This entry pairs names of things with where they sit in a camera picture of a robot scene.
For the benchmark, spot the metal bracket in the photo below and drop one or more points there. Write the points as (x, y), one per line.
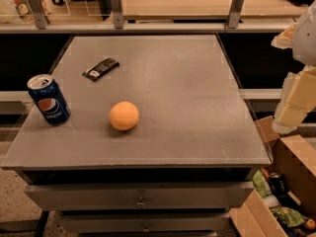
(234, 14)
(41, 20)
(117, 14)

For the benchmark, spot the black snack bar wrapper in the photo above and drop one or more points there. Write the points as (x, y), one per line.
(101, 69)

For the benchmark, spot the grey drawer cabinet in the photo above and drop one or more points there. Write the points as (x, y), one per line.
(191, 156)

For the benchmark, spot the white plastic bag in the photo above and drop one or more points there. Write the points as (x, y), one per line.
(19, 11)

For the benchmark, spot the light green packet in box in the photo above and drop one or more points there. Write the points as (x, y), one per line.
(261, 185)

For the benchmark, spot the metal bracket right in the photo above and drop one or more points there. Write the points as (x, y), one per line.
(234, 14)

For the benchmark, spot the lower drawer knob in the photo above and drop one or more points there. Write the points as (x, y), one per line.
(145, 229)

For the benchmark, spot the blue Pepsi can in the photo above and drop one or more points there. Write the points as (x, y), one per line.
(47, 96)

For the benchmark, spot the drawer knob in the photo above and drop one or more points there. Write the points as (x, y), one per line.
(145, 229)
(140, 203)

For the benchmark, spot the green snack bag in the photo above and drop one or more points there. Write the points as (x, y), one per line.
(288, 216)

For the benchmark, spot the upper drawer knob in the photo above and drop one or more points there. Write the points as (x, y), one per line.
(140, 203)

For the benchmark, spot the cardboard box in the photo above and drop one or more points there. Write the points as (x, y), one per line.
(295, 158)

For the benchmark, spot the metal bracket left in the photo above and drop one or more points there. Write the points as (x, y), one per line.
(41, 20)

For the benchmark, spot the dark can in box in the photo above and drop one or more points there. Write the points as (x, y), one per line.
(277, 184)

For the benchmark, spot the small orange fruit in box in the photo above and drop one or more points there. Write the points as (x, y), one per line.
(310, 224)

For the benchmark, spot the metal bracket middle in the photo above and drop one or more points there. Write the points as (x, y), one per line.
(117, 14)

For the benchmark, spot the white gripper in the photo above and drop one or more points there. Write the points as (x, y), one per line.
(306, 40)

